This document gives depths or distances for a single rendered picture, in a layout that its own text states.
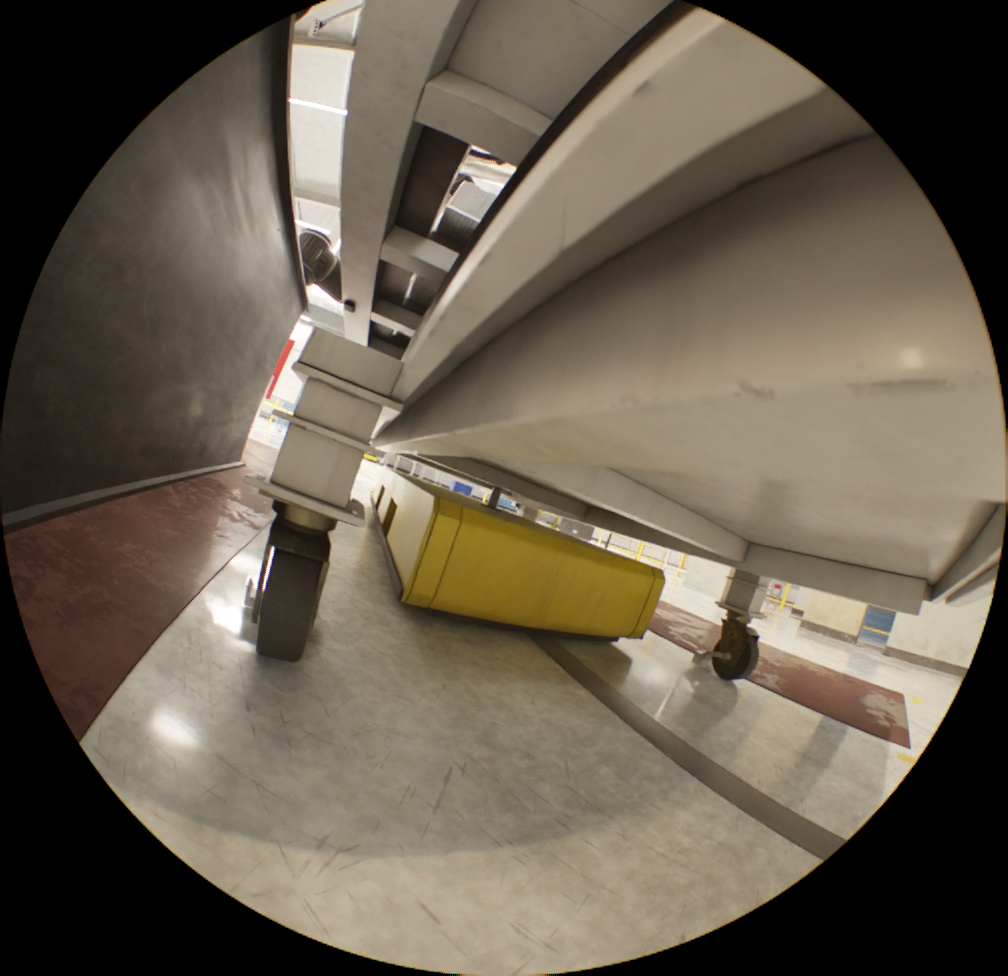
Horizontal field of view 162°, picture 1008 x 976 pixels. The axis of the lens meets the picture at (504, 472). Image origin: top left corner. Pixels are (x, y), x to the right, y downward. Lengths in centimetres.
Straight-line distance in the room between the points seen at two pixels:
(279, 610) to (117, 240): 61
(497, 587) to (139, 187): 103
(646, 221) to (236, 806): 44
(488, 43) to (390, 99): 16
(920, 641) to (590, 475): 439
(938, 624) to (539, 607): 434
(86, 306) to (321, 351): 45
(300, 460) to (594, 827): 54
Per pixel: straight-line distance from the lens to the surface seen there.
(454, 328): 19
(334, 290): 211
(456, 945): 33
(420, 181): 81
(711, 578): 518
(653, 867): 45
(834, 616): 478
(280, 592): 43
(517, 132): 57
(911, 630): 464
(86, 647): 48
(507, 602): 83
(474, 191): 96
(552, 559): 84
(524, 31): 57
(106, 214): 68
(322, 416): 45
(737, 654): 119
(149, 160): 71
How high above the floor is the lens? 30
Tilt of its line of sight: 5 degrees up
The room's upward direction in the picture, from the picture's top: 20 degrees clockwise
